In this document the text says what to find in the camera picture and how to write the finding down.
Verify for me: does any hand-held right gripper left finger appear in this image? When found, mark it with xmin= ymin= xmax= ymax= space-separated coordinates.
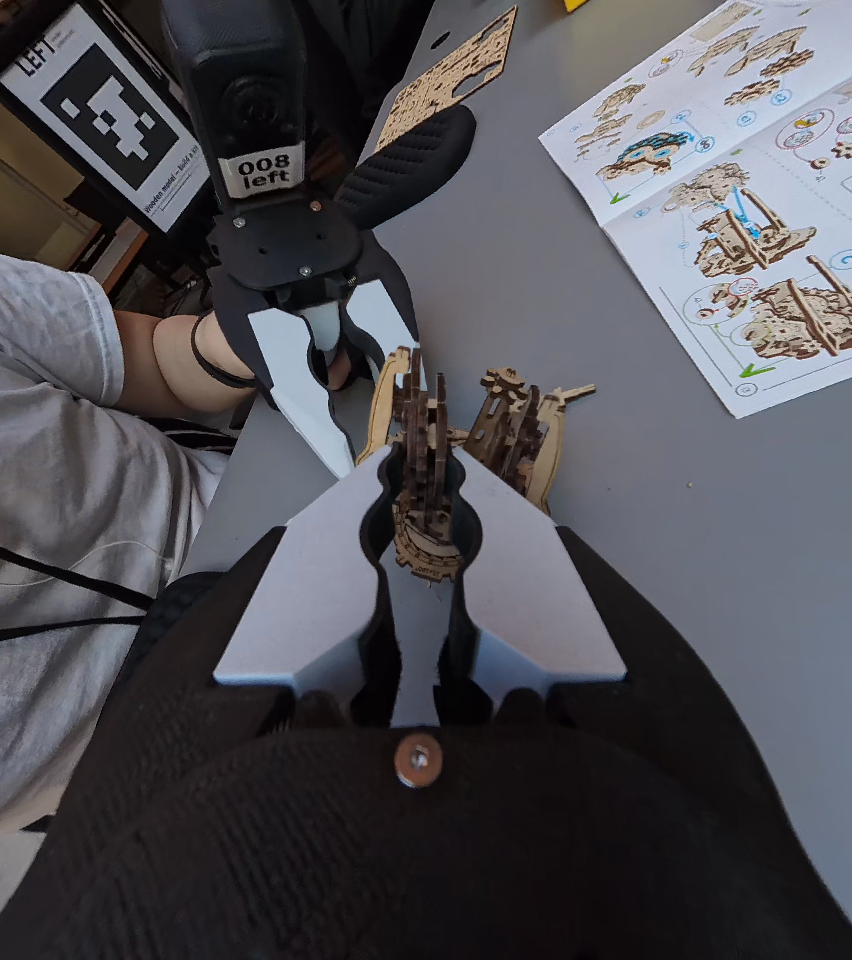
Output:
xmin=212 ymin=442 xmax=405 ymax=726

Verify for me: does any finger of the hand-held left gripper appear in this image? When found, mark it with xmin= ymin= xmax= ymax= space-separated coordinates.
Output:
xmin=337 ymin=281 xmax=420 ymax=385
xmin=248 ymin=309 xmax=358 ymax=481

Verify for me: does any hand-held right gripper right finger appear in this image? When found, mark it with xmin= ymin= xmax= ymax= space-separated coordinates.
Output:
xmin=437 ymin=450 xmax=630 ymax=726

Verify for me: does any wooden mechanical model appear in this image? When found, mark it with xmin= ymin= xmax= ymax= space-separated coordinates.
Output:
xmin=354 ymin=345 xmax=598 ymax=586

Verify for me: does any person's left forearm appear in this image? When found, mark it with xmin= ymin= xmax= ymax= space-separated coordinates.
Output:
xmin=112 ymin=313 xmax=258 ymax=417

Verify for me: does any laser-cut wooden parts sheet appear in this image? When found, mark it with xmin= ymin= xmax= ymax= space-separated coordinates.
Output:
xmin=375 ymin=6 xmax=519 ymax=151

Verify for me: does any person's left hand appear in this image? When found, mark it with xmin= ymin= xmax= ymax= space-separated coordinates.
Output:
xmin=201 ymin=318 xmax=257 ymax=381

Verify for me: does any black wristband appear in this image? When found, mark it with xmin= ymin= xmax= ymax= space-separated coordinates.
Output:
xmin=190 ymin=312 xmax=258 ymax=390

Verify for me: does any black framed marker sign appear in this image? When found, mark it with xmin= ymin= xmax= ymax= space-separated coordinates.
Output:
xmin=0 ymin=0 xmax=206 ymax=235

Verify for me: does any printed instruction booklet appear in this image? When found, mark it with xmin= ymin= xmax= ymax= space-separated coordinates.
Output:
xmin=538 ymin=0 xmax=852 ymax=420

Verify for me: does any black strap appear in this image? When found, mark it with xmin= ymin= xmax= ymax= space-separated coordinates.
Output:
xmin=0 ymin=525 xmax=156 ymax=654

